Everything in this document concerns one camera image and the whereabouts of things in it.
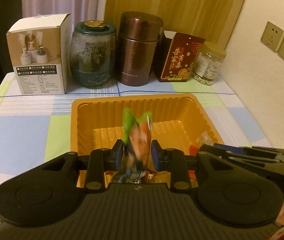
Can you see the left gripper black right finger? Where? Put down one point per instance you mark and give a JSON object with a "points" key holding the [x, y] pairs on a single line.
{"points": [[179, 165]]}

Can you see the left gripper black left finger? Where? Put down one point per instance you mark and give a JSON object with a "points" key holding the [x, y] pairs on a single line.
{"points": [[95, 164]]}

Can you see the small red orange candy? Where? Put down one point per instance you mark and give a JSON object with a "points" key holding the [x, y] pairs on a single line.
{"points": [[193, 150]]}

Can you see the clear brown candy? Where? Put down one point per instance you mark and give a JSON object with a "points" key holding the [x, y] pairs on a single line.
{"points": [[204, 138]]}

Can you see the green meat snack packet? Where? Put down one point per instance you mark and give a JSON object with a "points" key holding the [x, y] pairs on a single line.
{"points": [[137, 139]]}

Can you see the brown candy packet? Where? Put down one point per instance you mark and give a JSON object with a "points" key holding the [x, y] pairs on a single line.
{"points": [[151, 177]]}

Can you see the orange plastic tray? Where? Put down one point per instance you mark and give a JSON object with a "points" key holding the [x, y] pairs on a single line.
{"points": [[177, 120]]}

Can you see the checkered tablecloth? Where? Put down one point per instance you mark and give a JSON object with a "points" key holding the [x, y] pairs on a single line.
{"points": [[35, 129]]}

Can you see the clear plastic nut jar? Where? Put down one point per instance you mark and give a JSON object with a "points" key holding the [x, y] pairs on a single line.
{"points": [[208, 63]]}

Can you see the red gift box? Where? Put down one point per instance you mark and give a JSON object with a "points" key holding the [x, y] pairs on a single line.
{"points": [[175, 55]]}

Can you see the green glass jar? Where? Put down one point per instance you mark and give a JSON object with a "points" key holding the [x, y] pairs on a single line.
{"points": [[92, 52]]}

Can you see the brown metal thermos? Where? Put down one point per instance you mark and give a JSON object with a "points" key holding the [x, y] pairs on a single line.
{"points": [[138, 38]]}

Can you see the white product box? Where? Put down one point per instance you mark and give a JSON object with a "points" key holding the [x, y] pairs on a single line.
{"points": [[39, 52]]}

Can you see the double wall socket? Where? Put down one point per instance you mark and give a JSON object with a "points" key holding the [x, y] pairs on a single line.
{"points": [[273, 38]]}

